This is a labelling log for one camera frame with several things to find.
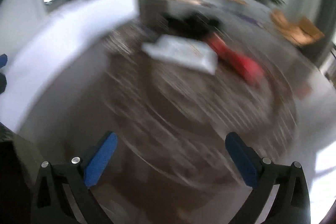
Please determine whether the orange lounge chair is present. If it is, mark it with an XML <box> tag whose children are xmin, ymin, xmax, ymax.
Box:
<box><xmin>269</xmin><ymin>9</ymin><xmax>325</xmax><ymax>47</ymax></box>

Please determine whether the white plastic packet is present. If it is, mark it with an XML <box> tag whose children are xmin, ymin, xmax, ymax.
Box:
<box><xmin>141</xmin><ymin>35</ymin><xmax>218</xmax><ymax>75</ymax></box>

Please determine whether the white storage box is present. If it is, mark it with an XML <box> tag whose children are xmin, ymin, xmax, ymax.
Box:
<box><xmin>1</xmin><ymin>0</ymin><xmax>139</xmax><ymax>132</ymax></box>

